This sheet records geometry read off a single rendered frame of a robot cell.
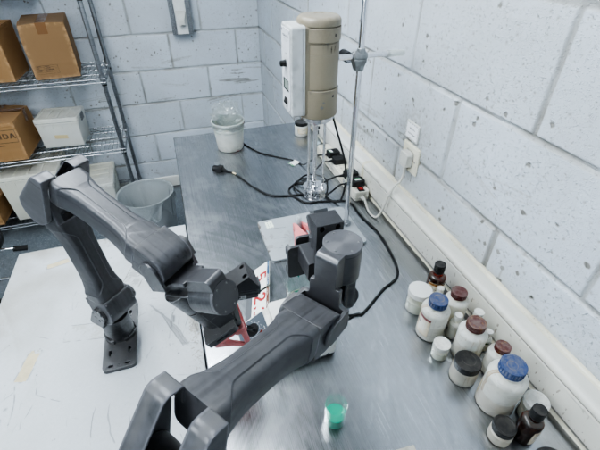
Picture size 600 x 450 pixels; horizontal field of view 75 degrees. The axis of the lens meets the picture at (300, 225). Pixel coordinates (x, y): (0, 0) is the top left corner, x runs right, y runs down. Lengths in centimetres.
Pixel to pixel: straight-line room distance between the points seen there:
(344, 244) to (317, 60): 52
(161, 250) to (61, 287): 62
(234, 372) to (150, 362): 55
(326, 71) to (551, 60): 44
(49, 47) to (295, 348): 240
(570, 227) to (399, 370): 44
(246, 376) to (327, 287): 18
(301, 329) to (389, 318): 53
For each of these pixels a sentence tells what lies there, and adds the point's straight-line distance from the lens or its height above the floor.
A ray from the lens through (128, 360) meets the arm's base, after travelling 99.
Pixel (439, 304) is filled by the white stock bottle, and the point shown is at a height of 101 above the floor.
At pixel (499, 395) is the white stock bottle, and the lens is 88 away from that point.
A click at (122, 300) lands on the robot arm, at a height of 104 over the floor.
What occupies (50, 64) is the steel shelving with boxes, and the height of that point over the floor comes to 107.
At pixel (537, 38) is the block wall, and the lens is 89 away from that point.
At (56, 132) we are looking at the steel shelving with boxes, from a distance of 291.
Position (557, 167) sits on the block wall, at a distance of 86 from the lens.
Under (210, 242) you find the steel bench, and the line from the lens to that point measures 124.
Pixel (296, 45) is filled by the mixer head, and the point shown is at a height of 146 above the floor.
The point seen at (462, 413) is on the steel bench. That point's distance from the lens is 92.
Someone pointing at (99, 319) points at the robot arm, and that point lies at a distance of 95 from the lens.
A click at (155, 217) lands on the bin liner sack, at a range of 241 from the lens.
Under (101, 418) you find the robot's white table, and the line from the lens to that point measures 94.
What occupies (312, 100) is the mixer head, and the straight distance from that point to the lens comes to 98.
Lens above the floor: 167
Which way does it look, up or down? 37 degrees down
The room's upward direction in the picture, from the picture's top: straight up
